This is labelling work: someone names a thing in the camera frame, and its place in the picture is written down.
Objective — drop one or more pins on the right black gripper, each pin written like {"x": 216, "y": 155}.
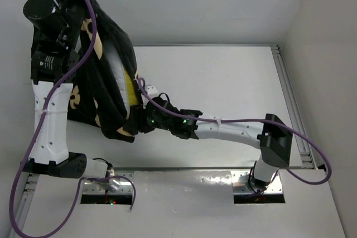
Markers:
{"x": 138, "y": 112}

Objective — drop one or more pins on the cream foam pillow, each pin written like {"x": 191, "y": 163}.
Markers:
{"x": 123, "y": 81}

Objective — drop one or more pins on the black floral pillowcase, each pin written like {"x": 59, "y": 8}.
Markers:
{"x": 95, "y": 98}

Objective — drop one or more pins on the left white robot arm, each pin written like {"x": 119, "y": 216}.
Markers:
{"x": 56, "y": 32}

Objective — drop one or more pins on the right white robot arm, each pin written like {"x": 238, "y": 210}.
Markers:
{"x": 272, "y": 138}

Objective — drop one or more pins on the white front cover board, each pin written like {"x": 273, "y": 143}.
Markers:
{"x": 184, "y": 204}

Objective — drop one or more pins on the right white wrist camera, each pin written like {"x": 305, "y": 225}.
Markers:
{"x": 152, "y": 92}

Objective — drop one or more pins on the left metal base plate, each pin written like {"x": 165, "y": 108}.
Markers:
{"x": 116, "y": 186}

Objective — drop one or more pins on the metal base plate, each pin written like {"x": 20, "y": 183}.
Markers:
{"x": 116, "y": 186}
{"x": 244, "y": 184}

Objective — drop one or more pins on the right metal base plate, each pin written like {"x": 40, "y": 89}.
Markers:
{"x": 244, "y": 184}

